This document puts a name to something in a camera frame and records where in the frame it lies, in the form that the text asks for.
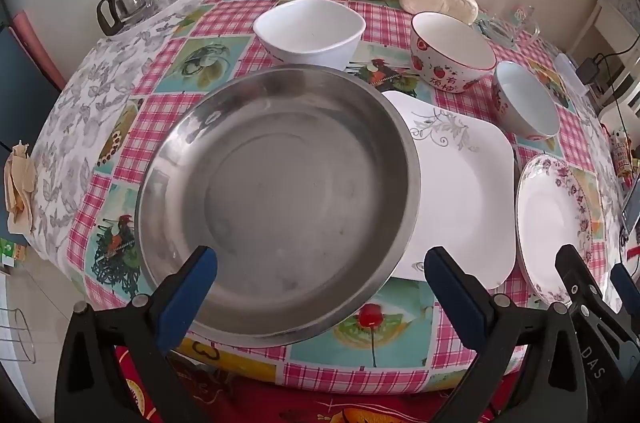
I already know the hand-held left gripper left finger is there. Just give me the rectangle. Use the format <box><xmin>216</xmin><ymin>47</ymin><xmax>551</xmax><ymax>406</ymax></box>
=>
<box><xmin>56</xmin><ymin>245</ymin><xmax>218</xmax><ymax>423</ymax></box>

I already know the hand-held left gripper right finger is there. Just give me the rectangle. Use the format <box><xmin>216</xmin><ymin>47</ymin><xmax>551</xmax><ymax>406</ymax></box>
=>
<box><xmin>424</xmin><ymin>246</ymin><xmax>591</xmax><ymax>423</ymax></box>

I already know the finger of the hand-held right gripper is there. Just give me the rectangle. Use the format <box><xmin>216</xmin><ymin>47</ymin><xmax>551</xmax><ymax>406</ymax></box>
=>
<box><xmin>555</xmin><ymin>244</ymin><xmax>601</xmax><ymax>315</ymax></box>
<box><xmin>610</xmin><ymin>262</ymin><xmax>640</xmax><ymax>304</ymax></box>

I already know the black cable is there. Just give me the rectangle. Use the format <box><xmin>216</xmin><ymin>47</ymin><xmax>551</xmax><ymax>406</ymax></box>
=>
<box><xmin>600</xmin><ymin>57</ymin><xmax>640</xmax><ymax>254</ymax></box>
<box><xmin>596</xmin><ymin>47</ymin><xmax>640</xmax><ymax>63</ymax></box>

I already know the glass teapot black handle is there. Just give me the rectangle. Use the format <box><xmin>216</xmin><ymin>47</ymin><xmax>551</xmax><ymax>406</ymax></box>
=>
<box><xmin>96</xmin><ymin>0</ymin><xmax>151</xmax><ymax>36</ymax></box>

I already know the white power strip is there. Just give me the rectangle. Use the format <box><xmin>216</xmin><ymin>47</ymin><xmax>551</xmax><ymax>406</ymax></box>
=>
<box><xmin>554</xmin><ymin>52</ymin><xmax>591</xmax><ymax>96</ymax></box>

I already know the pale blue strawberry print bowl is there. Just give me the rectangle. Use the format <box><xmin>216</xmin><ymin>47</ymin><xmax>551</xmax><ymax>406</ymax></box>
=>
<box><xmin>491</xmin><ymin>62</ymin><xmax>561</xmax><ymax>141</ymax></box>

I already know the white tray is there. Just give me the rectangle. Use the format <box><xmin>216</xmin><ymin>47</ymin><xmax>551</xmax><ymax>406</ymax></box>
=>
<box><xmin>106</xmin><ymin>0</ymin><xmax>213</xmax><ymax>41</ymax></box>

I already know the green box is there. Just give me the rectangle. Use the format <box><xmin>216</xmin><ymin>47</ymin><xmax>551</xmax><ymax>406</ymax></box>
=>
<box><xmin>0</xmin><ymin>238</ymin><xmax>28</xmax><ymax>271</ymax></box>

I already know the round pink floral plate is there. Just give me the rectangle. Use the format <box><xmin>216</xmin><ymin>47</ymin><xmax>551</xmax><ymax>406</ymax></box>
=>
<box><xmin>515</xmin><ymin>154</ymin><xmax>593</xmax><ymax>306</ymax></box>

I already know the white square bowl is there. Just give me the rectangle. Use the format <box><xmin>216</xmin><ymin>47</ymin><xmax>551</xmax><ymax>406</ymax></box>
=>
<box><xmin>252</xmin><ymin>0</ymin><xmax>366</xmax><ymax>71</ymax></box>

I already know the white stand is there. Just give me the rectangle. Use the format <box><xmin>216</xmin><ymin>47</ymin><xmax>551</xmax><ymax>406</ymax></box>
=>
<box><xmin>595</xmin><ymin>0</ymin><xmax>640</xmax><ymax>49</ymax></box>

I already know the wire rack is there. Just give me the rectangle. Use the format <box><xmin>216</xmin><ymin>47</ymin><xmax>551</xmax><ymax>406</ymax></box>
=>
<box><xmin>0</xmin><ymin>308</ymin><xmax>37</xmax><ymax>364</ymax></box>

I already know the pink checked printed tablecloth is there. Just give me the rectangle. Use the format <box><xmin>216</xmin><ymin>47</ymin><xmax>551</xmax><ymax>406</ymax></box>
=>
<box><xmin>32</xmin><ymin>0</ymin><xmax>626</xmax><ymax>399</ymax></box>

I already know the patterned snack box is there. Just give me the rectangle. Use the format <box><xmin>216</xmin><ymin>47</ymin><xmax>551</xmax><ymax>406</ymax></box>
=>
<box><xmin>612</xmin><ymin>130</ymin><xmax>635</xmax><ymax>178</ymax></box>

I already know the red rimmed strawberry print bowl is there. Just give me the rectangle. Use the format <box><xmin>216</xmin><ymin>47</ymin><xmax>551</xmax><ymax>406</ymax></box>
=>
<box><xmin>410</xmin><ymin>12</ymin><xmax>497</xmax><ymax>94</ymax></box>

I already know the pink board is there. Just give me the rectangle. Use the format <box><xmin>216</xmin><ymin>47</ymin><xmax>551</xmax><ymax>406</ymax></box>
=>
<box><xmin>12</xmin><ymin>10</ymin><xmax>66</xmax><ymax>89</ymax></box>

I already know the clear glass mug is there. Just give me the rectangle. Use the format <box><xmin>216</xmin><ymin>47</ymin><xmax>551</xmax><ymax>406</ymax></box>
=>
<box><xmin>492</xmin><ymin>0</ymin><xmax>541</xmax><ymax>49</ymax></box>

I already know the black charger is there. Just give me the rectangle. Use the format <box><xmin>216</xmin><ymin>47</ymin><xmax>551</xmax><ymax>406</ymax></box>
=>
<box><xmin>575</xmin><ymin>58</ymin><xmax>601</xmax><ymax>86</ymax></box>

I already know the white carved chair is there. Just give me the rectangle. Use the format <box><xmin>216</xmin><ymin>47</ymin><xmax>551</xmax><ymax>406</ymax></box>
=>
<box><xmin>600</xmin><ymin>53</ymin><xmax>640</xmax><ymax>124</ymax></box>

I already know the crumpled beige paper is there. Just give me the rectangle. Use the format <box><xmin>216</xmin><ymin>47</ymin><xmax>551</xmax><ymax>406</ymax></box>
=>
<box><xmin>4</xmin><ymin>142</ymin><xmax>37</xmax><ymax>234</ymax></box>

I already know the white square plate grey print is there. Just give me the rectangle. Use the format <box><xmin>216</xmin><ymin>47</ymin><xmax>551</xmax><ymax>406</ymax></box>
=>
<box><xmin>382</xmin><ymin>90</ymin><xmax>516</xmax><ymax>290</ymax></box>

